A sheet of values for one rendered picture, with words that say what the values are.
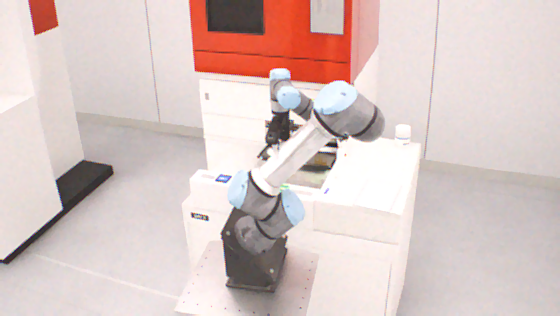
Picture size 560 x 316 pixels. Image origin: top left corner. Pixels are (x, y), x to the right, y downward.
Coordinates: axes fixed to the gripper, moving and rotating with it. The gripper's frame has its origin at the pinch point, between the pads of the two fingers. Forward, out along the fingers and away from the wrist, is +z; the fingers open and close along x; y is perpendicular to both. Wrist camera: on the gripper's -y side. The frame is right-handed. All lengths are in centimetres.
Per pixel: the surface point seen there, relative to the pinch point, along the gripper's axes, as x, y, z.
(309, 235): -13.4, -4.0, 31.7
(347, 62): -13, 54, -23
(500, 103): -96, 207, 46
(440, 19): -46, 207, -12
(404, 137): -42, 50, 8
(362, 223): -34.9, -3.9, 21.2
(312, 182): -6.6, 22.3, 22.7
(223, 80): 52, 59, -6
